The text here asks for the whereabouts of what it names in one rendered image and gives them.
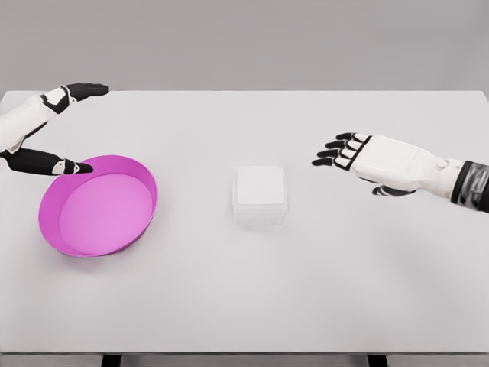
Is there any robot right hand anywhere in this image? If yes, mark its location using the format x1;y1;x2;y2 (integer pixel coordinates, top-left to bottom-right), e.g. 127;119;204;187
311;132;444;197

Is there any pink round bowl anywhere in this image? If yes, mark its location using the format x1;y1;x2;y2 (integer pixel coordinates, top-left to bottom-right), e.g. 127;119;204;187
37;154;159;258

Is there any white square box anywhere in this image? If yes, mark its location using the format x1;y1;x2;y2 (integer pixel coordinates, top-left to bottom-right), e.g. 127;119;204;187
231;164;288;229

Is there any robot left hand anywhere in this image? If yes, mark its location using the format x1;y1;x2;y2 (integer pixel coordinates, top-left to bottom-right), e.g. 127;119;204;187
0;82;110;178

